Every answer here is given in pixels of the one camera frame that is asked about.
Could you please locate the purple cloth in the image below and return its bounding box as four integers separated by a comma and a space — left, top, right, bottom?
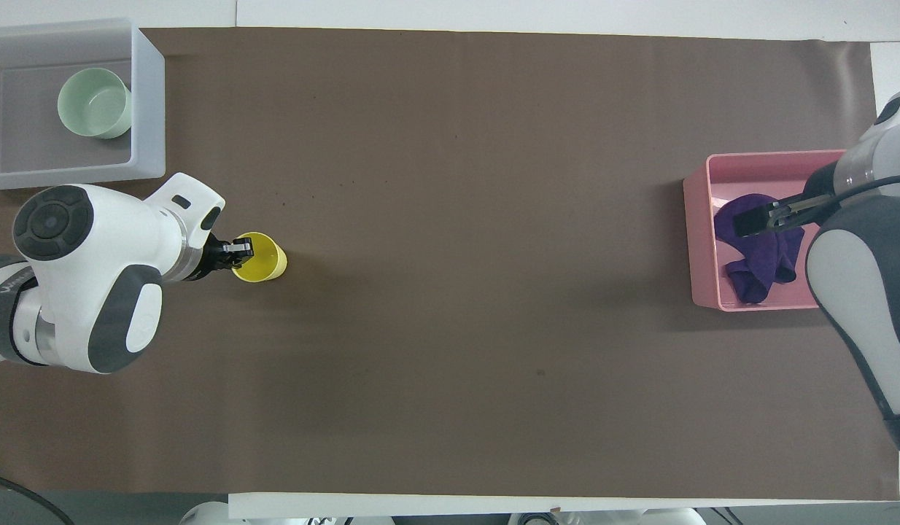
714, 193, 807, 305

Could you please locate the pink plastic box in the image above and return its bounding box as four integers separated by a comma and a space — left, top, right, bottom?
683, 150, 849, 313

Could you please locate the translucent white plastic box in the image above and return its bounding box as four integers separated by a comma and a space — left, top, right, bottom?
0, 18, 166, 190

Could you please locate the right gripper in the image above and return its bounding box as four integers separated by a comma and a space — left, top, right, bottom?
794, 163, 847, 219

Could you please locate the pale green cup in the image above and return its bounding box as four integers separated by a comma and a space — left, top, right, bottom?
57, 67, 133, 140

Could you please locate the black cable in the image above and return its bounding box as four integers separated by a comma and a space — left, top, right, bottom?
816, 174, 900, 209
0, 472, 77, 525

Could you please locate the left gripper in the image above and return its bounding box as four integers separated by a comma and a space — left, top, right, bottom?
196, 232, 233, 281

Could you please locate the yellow cup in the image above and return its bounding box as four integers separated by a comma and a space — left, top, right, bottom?
230, 232, 288, 284

